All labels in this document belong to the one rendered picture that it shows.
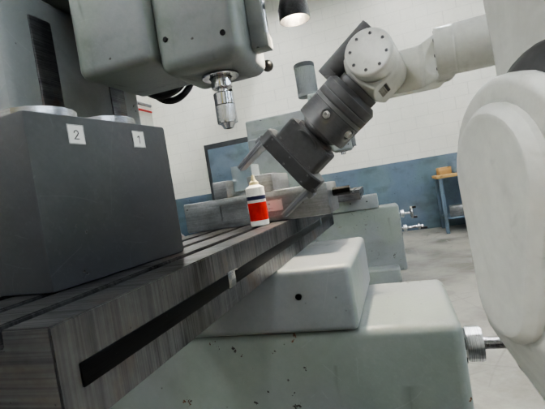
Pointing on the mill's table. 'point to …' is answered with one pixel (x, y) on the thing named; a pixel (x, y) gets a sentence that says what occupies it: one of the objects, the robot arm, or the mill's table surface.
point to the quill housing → (204, 39)
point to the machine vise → (225, 210)
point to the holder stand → (80, 198)
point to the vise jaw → (272, 181)
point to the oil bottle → (256, 204)
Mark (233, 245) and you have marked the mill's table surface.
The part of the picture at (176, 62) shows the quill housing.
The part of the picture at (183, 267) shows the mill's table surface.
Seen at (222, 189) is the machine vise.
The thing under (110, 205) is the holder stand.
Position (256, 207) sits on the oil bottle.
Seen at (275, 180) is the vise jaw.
